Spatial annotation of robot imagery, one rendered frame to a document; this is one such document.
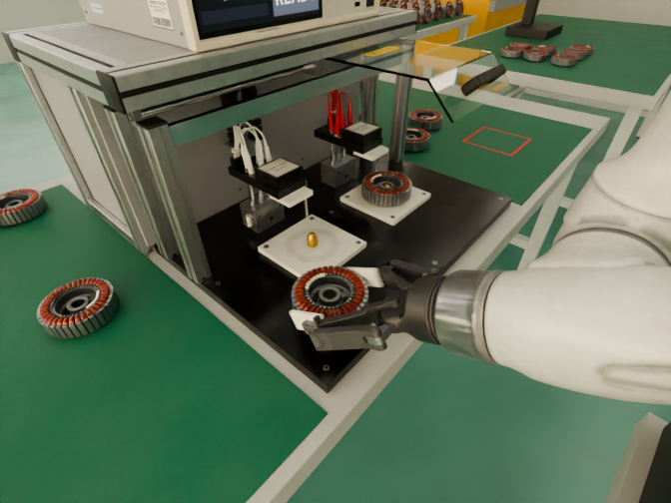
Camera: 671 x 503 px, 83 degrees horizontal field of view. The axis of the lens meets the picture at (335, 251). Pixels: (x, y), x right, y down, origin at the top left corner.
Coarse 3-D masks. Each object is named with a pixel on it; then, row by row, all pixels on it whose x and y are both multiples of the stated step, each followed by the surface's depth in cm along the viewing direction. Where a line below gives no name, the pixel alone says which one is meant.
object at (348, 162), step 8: (328, 160) 92; (336, 160) 92; (344, 160) 92; (352, 160) 93; (328, 168) 91; (336, 168) 89; (344, 168) 92; (352, 168) 94; (328, 176) 92; (336, 176) 91; (344, 176) 93; (352, 176) 96; (328, 184) 94; (336, 184) 92
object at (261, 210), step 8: (248, 200) 79; (256, 200) 79; (264, 200) 78; (272, 200) 79; (248, 208) 76; (256, 208) 76; (264, 208) 77; (272, 208) 78; (280, 208) 80; (256, 216) 76; (264, 216) 78; (272, 216) 80; (280, 216) 81; (256, 224) 77; (264, 224) 79; (272, 224) 81
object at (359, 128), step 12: (324, 132) 87; (348, 132) 82; (360, 132) 81; (372, 132) 81; (336, 144) 85; (348, 144) 83; (360, 144) 81; (372, 144) 83; (336, 156) 92; (360, 156) 83; (372, 156) 81
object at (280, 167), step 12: (228, 168) 74; (240, 168) 74; (264, 168) 69; (276, 168) 69; (288, 168) 69; (300, 168) 69; (252, 180) 71; (264, 180) 68; (276, 180) 66; (288, 180) 68; (300, 180) 70; (252, 192) 75; (264, 192) 70; (276, 192) 67; (288, 192) 69; (300, 192) 70; (312, 192) 70; (252, 204) 77; (288, 204) 67
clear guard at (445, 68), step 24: (408, 48) 78; (432, 48) 78; (456, 48) 78; (384, 72) 66; (408, 72) 64; (432, 72) 64; (456, 72) 66; (480, 72) 71; (456, 96) 64; (480, 96) 68; (456, 120) 63
